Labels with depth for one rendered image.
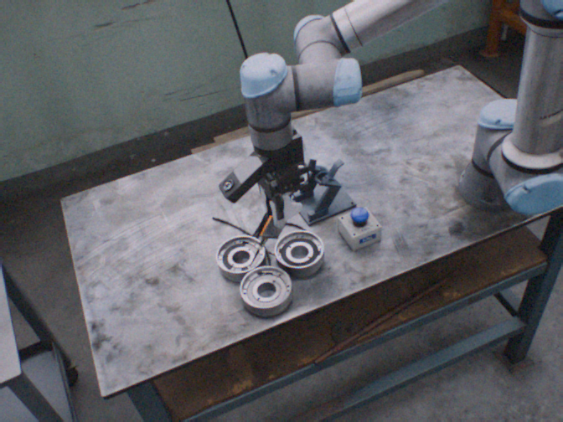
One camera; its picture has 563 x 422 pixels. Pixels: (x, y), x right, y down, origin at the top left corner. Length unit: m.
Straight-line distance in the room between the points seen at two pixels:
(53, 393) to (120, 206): 0.70
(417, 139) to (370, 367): 0.84
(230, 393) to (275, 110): 0.70
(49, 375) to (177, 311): 0.84
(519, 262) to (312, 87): 0.88
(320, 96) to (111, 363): 0.65
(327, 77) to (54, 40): 1.80
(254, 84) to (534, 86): 0.46
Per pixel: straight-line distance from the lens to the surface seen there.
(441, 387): 2.01
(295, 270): 1.19
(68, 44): 2.61
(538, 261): 1.64
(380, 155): 1.49
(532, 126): 1.10
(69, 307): 2.40
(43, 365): 2.01
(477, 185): 1.35
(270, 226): 1.14
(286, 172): 1.05
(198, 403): 1.39
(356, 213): 1.24
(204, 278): 1.26
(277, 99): 0.93
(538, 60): 1.03
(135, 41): 2.65
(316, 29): 1.05
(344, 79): 0.94
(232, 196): 1.04
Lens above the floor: 1.76
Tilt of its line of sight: 45 degrees down
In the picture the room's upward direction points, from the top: 8 degrees counter-clockwise
